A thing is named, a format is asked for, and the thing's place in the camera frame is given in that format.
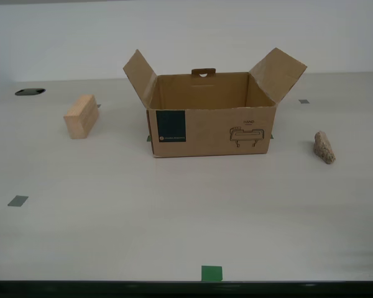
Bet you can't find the brown cardboard box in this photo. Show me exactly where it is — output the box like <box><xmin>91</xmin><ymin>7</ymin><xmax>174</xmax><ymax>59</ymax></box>
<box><xmin>122</xmin><ymin>47</ymin><xmax>308</xmax><ymax>158</ymax></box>

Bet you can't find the light wooden block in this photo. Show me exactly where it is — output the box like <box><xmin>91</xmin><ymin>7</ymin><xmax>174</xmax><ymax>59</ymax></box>
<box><xmin>63</xmin><ymin>94</ymin><xmax>99</xmax><ymax>140</ymax></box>

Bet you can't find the speckled granite rock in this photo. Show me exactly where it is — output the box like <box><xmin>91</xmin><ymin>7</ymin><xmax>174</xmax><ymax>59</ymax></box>
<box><xmin>313</xmin><ymin>130</ymin><xmax>336</xmax><ymax>165</ymax></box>

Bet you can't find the black oval cable grommet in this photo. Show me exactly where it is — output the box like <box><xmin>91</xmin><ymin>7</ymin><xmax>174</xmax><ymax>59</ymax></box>
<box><xmin>14</xmin><ymin>88</ymin><xmax>47</xmax><ymax>97</ymax></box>

